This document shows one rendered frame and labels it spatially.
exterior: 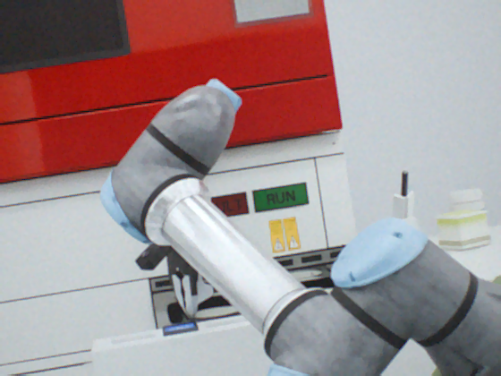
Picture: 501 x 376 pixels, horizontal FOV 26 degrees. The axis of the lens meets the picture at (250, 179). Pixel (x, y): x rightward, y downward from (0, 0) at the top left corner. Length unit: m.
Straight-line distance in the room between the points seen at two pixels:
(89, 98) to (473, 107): 2.02
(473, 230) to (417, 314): 0.76
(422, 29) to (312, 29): 1.68
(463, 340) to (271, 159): 1.00
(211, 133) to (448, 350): 0.48
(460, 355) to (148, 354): 0.51
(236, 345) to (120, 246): 0.66
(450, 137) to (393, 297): 2.60
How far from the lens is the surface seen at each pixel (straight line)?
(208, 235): 1.49
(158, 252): 2.07
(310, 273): 2.28
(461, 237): 2.07
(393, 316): 1.33
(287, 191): 2.27
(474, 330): 1.36
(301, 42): 2.24
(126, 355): 1.65
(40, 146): 2.20
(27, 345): 2.30
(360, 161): 3.82
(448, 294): 1.35
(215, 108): 1.60
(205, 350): 1.66
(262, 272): 1.43
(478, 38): 3.95
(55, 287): 2.27
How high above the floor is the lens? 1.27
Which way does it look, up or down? 3 degrees down
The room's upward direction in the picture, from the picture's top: 9 degrees counter-clockwise
